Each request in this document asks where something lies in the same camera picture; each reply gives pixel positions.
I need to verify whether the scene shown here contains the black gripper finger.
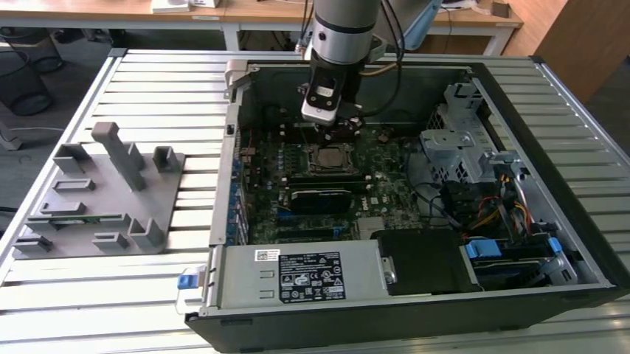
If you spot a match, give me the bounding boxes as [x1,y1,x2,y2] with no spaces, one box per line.
[316,125,343,149]
[339,115,367,143]

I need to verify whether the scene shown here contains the silver CPU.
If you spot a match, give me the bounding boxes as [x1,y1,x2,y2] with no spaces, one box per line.
[316,148,347,167]

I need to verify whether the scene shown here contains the metal socket cover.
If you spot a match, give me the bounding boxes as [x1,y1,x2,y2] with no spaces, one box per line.
[307,145,356,174]

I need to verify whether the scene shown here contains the black CPU socket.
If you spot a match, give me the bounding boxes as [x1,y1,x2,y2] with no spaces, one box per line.
[304,143,358,176]

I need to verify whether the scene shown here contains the green motherboard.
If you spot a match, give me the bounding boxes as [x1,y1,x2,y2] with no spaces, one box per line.
[231,125,445,246]

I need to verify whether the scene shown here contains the black graphics card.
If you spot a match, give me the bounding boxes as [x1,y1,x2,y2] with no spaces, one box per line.
[287,187,354,216]

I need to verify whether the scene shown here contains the silver metal drive cage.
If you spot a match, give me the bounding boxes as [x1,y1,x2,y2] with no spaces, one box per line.
[418,83,498,184]

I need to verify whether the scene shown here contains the silver chipset heatsink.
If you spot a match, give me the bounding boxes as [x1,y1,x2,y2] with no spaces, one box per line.
[354,216,389,237]

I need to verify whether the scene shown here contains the black expansion slot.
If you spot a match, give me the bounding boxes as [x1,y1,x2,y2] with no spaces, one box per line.
[274,227,336,240]

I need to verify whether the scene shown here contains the black plastic fan shroud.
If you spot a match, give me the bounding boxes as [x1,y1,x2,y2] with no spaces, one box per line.
[377,228,483,298]

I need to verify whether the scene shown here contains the silver power supply unit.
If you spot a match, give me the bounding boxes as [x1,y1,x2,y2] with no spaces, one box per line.
[199,241,390,310]

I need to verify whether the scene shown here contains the blue disk carrier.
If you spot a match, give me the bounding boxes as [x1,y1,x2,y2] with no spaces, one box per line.
[465,238,503,261]

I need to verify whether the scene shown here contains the wooden cabinet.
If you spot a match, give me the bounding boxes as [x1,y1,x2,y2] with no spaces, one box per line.
[501,0,630,104]

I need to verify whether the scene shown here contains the grey plastic parts rack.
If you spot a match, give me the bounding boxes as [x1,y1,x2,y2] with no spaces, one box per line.
[9,122,188,258]

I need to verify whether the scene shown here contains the black open PC case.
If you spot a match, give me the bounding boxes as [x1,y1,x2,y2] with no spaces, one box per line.
[184,58,630,353]

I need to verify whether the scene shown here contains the green RAM stick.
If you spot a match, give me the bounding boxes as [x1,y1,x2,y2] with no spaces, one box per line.
[48,215,122,226]

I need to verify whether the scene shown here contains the black mesh waste basket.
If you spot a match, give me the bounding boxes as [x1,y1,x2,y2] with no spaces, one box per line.
[0,47,55,117]
[28,31,66,74]

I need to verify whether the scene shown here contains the grey metal stand foot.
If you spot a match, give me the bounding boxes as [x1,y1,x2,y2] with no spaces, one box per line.
[0,119,24,151]

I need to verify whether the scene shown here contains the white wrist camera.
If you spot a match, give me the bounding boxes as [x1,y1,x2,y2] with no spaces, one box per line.
[299,75,344,128]

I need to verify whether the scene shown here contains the copper coloured cable sleeve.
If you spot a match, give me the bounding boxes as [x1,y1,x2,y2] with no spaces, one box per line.
[362,62,399,78]

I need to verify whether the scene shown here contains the small grey wrist camera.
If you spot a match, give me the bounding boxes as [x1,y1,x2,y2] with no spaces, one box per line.
[368,35,389,63]

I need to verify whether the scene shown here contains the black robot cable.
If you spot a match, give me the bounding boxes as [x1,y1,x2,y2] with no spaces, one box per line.
[299,0,316,49]
[366,0,410,117]

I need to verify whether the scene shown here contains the grey case latch handle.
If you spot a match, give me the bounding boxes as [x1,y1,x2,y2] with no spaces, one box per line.
[224,58,254,101]

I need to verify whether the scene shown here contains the wooden desk white frame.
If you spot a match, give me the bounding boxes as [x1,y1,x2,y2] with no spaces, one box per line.
[220,0,526,56]
[0,0,242,51]

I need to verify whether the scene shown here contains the yellow red power wires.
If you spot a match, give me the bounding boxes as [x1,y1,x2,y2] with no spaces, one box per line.
[462,195,535,237]

